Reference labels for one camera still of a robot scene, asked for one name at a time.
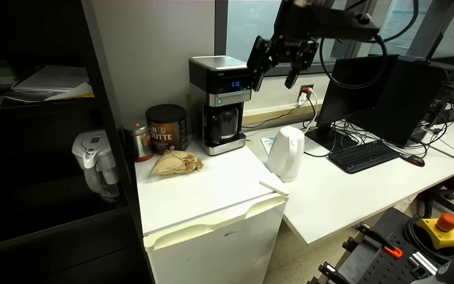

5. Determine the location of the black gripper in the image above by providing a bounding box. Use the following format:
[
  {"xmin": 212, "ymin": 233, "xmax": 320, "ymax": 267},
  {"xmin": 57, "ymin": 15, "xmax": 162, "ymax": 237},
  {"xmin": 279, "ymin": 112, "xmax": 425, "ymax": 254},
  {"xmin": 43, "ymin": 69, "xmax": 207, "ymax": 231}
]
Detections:
[{"xmin": 246, "ymin": 0, "xmax": 323, "ymax": 92}]

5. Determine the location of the black and silver coffee maker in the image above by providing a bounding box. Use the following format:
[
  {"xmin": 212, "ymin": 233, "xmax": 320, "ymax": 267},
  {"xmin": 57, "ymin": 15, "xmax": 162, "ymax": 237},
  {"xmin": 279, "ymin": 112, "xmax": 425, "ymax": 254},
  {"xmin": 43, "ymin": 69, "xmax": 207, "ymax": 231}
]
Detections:
[{"xmin": 188, "ymin": 55, "xmax": 253, "ymax": 156}]

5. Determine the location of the glass coffee carafe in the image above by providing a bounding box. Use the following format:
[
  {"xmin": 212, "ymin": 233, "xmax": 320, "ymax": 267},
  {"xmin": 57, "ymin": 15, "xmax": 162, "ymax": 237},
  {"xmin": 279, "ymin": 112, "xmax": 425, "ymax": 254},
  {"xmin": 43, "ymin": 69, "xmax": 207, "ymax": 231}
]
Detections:
[{"xmin": 210, "ymin": 106, "xmax": 240, "ymax": 145}]

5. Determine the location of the brown coffee can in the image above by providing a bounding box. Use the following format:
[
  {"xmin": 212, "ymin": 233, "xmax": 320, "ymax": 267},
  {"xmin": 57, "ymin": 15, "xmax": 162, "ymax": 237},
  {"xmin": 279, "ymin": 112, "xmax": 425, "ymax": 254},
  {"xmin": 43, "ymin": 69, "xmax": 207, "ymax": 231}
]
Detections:
[{"xmin": 145, "ymin": 104, "xmax": 189, "ymax": 155}]

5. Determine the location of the yellow emergency stop button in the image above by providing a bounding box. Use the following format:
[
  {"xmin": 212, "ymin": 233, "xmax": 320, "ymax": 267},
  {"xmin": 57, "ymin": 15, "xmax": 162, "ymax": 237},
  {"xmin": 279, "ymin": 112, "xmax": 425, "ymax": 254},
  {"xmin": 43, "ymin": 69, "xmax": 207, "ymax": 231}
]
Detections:
[{"xmin": 415, "ymin": 213, "xmax": 454, "ymax": 250}]

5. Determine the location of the window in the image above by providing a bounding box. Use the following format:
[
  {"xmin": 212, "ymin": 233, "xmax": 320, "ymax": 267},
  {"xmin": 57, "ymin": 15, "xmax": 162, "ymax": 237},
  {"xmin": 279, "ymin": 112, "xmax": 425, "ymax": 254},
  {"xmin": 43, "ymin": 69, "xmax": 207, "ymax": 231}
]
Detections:
[{"xmin": 214, "ymin": 0, "xmax": 454, "ymax": 77}]

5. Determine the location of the black monitor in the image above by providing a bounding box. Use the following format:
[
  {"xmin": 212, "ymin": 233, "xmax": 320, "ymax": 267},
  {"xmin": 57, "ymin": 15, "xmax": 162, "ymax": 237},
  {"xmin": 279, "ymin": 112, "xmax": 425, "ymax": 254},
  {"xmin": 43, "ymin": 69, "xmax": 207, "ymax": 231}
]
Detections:
[
  {"xmin": 305, "ymin": 54, "xmax": 401, "ymax": 149},
  {"xmin": 349, "ymin": 56, "xmax": 449, "ymax": 149}
]

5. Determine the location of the blue printed card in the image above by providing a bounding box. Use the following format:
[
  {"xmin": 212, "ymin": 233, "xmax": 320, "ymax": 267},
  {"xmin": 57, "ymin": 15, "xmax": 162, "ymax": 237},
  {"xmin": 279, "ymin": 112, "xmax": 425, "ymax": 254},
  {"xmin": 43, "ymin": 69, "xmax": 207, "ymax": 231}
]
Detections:
[{"xmin": 260, "ymin": 137, "xmax": 277, "ymax": 155}]

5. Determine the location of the white electric kettle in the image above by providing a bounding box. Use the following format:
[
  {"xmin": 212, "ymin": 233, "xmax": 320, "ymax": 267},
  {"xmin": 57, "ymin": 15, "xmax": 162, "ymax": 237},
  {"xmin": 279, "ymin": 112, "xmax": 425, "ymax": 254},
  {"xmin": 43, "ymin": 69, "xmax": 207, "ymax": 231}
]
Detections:
[{"xmin": 266, "ymin": 126, "xmax": 306, "ymax": 183}]

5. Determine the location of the white plastic strip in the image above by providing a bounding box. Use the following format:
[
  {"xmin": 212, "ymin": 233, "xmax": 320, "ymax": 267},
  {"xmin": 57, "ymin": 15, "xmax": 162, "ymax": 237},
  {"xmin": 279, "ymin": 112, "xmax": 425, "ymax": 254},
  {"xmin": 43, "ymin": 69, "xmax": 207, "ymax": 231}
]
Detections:
[{"xmin": 259, "ymin": 180, "xmax": 290, "ymax": 197}]

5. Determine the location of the black keyboard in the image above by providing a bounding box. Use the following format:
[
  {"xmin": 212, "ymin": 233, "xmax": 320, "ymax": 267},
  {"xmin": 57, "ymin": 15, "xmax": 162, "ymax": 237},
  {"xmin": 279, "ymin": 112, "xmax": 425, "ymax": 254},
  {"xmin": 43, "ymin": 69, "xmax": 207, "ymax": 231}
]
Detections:
[{"xmin": 328, "ymin": 140, "xmax": 402, "ymax": 174}]

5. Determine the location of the crumpled brown paper bag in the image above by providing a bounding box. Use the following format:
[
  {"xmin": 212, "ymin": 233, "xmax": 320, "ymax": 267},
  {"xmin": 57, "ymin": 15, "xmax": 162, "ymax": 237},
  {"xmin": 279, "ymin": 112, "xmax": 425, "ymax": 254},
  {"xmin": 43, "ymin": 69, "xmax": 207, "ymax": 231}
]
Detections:
[{"xmin": 151, "ymin": 149, "xmax": 204, "ymax": 176}]

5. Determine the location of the white mini fridge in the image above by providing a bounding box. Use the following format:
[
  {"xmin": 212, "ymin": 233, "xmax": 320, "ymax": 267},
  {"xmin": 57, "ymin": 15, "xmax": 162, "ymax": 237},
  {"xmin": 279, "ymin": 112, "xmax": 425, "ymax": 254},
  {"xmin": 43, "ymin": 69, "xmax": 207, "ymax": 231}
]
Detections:
[{"xmin": 134, "ymin": 136, "xmax": 290, "ymax": 284}]

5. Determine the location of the steel canister with red base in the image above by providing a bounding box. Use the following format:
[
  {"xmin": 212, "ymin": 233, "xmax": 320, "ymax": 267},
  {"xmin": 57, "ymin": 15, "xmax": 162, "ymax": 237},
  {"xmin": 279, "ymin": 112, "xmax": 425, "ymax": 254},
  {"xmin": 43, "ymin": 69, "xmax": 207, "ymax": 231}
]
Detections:
[{"xmin": 122, "ymin": 120, "xmax": 154, "ymax": 163}]

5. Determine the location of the black and red mouse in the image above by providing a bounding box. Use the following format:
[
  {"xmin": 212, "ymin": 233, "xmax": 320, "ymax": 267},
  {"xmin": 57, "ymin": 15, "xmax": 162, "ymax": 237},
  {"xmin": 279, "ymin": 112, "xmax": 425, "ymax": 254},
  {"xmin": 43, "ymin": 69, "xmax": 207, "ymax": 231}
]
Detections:
[{"xmin": 400, "ymin": 153, "xmax": 426, "ymax": 168}]

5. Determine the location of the white fridge door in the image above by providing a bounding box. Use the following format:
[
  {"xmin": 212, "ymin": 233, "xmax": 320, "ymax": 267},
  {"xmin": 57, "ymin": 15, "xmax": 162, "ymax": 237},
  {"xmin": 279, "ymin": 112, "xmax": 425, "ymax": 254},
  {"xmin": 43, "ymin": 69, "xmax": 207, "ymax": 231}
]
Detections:
[{"xmin": 143, "ymin": 192, "xmax": 290, "ymax": 284}]

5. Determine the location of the white water filter jug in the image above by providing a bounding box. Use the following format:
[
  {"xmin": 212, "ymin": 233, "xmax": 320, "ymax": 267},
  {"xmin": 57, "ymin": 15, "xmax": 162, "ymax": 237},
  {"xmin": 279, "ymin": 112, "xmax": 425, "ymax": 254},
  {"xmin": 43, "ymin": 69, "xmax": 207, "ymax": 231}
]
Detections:
[{"xmin": 72, "ymin": 130, "xmax": 122, "ymax": 200}]

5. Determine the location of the office chair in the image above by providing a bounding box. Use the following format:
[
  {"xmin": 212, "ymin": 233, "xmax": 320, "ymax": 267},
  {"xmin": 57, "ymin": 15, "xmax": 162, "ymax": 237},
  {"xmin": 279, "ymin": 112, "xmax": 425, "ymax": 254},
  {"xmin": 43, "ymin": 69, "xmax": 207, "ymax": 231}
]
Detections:
[{"xmin": 417, "ymin": 160, "xmax": 454, "ymax": 230}]

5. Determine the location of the stack of papers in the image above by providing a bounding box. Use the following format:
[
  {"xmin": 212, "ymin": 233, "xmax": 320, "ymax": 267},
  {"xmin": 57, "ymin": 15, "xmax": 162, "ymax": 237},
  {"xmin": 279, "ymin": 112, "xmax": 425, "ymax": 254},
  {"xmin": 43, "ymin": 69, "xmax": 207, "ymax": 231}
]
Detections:
[{"xmin": 0, "ymin": 65, "xmax": 95, "ymax": 109}]

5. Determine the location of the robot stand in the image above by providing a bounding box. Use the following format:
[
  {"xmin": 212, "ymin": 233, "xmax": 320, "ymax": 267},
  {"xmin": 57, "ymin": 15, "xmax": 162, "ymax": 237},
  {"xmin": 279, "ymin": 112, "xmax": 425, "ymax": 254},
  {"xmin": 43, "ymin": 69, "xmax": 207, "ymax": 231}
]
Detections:
[{"xmin": 306, "ymin": 207, "xmax": 454, "ymax": 284}]

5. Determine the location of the silver metal bar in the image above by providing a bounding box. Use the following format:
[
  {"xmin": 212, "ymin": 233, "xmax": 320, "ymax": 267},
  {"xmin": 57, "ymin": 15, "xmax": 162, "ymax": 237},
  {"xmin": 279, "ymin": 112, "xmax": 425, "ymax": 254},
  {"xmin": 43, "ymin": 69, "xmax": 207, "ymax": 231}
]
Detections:
[{"xmin": 408, "ymin": 252, "xmax": 439, "ymax": 277}]

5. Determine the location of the black shelf unit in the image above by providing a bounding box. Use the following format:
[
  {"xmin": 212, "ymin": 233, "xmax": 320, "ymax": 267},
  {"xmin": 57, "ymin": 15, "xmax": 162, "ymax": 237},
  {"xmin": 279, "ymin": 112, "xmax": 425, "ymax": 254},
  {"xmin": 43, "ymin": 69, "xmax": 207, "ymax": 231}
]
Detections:
[{"xmin": 0, "ymin": 0, "xmax": 154, "ymax": 284}]

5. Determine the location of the wall socket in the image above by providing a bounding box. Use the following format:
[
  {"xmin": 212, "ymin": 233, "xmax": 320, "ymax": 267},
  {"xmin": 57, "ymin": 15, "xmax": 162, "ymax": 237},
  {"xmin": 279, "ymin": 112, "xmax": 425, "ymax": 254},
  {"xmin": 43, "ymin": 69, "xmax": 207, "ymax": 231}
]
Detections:
[{"xmin": 298, "ymin": 84, "xmax": 314, "ymax": 101}]

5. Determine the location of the white wall trunking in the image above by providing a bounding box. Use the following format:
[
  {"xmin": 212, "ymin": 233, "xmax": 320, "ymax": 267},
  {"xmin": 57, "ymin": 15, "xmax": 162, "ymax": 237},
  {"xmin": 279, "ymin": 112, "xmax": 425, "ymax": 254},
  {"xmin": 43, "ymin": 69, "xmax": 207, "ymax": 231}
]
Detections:
[{"xmin": 242, "ymin": 100, "xmax": 324, "ymax": 117}]

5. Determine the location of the white cable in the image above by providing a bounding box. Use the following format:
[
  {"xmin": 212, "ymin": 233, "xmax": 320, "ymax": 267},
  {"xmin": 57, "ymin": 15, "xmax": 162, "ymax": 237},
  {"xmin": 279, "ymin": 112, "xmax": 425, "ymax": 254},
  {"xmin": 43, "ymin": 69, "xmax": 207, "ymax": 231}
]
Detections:
[{"xmin": 298, "ymin": 88, "xmax": 319, "ymax": 135}]

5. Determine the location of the black clamp with orange handle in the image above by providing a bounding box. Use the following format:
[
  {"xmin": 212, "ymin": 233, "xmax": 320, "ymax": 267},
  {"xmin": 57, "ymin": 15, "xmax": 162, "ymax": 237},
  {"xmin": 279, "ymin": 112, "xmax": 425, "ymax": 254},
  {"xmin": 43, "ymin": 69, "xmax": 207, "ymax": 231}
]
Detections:
[{"xmin": 355, "ymin": 222, "xmax": 404, "ymax": 260}]

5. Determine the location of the coil of black cable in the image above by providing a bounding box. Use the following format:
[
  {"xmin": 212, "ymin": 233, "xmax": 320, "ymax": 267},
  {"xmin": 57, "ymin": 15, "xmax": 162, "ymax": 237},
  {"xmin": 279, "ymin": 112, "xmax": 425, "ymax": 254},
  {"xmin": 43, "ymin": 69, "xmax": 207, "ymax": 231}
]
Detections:
[{"xmin": 402, "ymin": 215, "xmax": 454, "ymax": 263}]

